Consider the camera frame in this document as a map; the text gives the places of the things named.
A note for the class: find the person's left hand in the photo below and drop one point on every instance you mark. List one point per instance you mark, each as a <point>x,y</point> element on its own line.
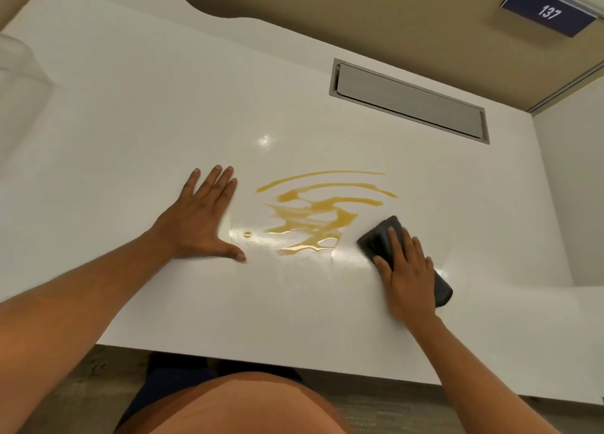
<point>196,221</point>

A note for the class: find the person's right hand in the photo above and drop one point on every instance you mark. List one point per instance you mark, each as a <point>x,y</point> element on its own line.
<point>410,287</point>

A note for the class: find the dark grey cleaning cloth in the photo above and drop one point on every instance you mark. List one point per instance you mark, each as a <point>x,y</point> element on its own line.
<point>375,240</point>

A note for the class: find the person's right forearm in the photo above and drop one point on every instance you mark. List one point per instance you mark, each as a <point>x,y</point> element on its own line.
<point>472,382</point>

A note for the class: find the person's left forearm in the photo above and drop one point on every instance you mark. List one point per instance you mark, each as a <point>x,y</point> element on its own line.
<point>71,316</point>

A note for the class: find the person's dark blue trousers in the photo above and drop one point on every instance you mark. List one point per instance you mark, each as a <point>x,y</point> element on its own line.
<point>174,372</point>

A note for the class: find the person's orange shirt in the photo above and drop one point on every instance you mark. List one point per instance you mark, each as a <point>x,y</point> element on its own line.
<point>245,405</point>

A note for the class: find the yellow liquid stain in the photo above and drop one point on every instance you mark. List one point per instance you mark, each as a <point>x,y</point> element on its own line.
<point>325,207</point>

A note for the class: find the white side partition panel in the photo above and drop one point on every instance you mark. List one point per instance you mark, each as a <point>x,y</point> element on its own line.
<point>575,179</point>

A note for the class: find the clear plastic container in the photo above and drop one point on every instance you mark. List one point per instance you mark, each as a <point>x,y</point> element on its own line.
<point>21,89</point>

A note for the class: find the beige fabric cubicle partition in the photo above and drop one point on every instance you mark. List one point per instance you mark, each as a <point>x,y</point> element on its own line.
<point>377,14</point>

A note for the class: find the dark blue number sign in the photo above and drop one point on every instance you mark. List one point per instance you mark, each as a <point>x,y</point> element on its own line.
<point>547,11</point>

